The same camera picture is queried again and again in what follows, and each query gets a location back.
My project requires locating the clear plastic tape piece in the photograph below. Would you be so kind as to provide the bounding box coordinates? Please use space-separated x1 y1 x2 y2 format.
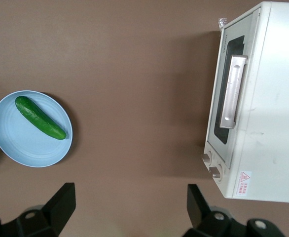
217 17 228 33

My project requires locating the green cucumber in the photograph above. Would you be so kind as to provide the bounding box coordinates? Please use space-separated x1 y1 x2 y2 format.
15 95 68 141

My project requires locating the light blue round plate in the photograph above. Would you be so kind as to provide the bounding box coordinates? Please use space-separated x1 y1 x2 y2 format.
0 90 73 168

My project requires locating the white glass oven door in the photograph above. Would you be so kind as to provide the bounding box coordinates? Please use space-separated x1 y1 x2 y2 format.
205 7 262 171

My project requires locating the red white warning sticker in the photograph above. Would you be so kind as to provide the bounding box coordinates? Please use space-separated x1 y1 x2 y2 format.
235 170 253 196

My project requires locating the silver oven door handle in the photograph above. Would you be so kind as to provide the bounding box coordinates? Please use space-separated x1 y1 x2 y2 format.
218 55 249 130

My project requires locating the silver oven control knob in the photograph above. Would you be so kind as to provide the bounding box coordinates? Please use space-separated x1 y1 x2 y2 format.
201 151 213 165
208 164 223 179

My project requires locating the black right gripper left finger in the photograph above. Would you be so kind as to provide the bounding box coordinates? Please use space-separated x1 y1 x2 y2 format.
0 182 76 237

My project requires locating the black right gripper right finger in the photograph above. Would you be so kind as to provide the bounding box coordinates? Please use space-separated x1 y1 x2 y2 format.
183 184 286 237

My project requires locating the white toaster oven body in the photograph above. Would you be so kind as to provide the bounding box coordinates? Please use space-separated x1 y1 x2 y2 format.
203 1 289 204

